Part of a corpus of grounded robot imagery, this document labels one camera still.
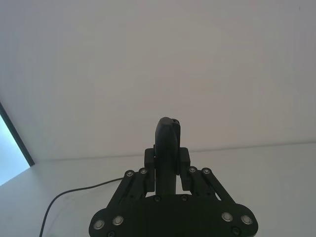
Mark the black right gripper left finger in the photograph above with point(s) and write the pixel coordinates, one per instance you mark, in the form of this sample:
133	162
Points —
164	153

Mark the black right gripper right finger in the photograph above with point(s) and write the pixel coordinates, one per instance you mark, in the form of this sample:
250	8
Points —
195	182

